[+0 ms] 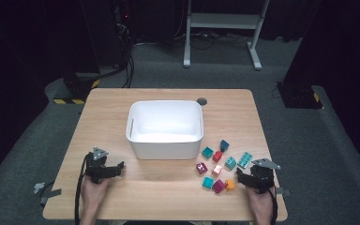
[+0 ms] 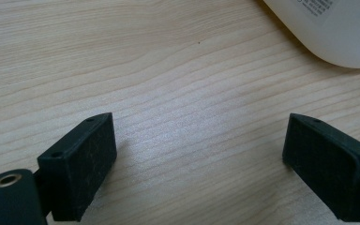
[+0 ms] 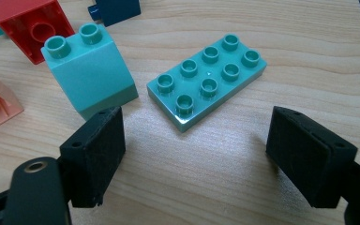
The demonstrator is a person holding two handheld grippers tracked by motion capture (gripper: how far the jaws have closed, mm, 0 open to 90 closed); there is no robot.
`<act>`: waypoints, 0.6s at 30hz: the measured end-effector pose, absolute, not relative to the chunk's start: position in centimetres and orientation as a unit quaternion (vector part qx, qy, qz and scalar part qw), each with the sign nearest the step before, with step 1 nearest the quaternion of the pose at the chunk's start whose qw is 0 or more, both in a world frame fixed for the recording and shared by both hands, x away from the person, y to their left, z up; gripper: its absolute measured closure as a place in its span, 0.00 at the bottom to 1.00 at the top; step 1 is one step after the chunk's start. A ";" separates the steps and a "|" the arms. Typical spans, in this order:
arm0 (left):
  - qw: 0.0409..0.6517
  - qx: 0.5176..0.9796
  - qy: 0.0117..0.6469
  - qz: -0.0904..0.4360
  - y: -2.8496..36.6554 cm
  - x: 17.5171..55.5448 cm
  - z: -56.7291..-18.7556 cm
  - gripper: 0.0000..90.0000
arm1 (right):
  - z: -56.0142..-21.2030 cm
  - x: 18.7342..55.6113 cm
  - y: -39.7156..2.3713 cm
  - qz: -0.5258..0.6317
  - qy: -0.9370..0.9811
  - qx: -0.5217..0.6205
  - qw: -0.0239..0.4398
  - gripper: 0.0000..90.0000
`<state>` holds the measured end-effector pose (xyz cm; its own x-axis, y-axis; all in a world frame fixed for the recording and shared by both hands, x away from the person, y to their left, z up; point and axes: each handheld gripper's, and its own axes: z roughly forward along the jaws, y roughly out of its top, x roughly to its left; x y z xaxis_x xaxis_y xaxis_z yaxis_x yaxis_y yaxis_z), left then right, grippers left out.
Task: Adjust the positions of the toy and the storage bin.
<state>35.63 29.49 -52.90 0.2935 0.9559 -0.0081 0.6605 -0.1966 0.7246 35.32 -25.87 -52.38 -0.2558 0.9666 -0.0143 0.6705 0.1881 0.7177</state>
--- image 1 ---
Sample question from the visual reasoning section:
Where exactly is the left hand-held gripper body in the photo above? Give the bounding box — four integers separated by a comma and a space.
85, 145, 110, 185

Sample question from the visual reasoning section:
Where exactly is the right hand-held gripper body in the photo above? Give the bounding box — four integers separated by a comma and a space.
249, 157, 281, 195

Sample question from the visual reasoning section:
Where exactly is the long teal toy brick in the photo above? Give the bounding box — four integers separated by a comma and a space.
236, 151, 254, 170

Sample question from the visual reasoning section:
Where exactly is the orange toy brick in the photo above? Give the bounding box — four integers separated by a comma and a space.
224, 178, 236, 192

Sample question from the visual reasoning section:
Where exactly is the teal square toy brick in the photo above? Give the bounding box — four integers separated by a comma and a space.
202, 176, 215, 190
224, 156, 237, 172
201, 146, 215, 159

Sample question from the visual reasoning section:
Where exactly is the plain magenta toy brick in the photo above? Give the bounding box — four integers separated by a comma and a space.
211, 178, 226, 194

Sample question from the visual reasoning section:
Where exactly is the dark blue sloped toy brick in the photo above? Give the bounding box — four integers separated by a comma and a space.
219, 139, 231, 153

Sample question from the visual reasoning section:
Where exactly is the white plastic bin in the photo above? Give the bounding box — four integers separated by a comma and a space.
125, 99, 204, 160

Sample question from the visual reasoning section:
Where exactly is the person's right hand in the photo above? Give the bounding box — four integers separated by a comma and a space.
247, 187, 277, 219

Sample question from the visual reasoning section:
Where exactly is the person's left hand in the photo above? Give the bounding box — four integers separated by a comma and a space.
80, 177, 111, 214

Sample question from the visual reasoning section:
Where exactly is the magenta white-studded toy brick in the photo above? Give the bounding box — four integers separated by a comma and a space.
195, 161, 209, 175

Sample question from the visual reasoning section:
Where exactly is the black yellow-striped stand base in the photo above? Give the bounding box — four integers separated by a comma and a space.
53, 72, 101, 106
276, 82, 324, 110

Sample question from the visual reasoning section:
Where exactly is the dark curtain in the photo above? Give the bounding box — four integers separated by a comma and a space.
0, 0, 101, 188
282, 0, 360, 176

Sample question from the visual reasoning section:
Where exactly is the white metal stand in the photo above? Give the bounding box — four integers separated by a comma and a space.
183, 0, 271, 71

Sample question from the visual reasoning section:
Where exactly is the right hand-held gripper black cable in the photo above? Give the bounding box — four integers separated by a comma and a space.
268, 187, 279, 225

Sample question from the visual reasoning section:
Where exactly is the hand-held gripper black cable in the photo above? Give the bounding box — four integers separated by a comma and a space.
74, 152, 95, 225
268, 187, 279, 225

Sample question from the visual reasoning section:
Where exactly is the left hand-held gripper black cable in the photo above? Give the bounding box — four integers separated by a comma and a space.
74, 152, 95, 225

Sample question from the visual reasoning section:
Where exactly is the bundle of black cables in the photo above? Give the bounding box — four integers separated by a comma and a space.
113, 0, 136, 89

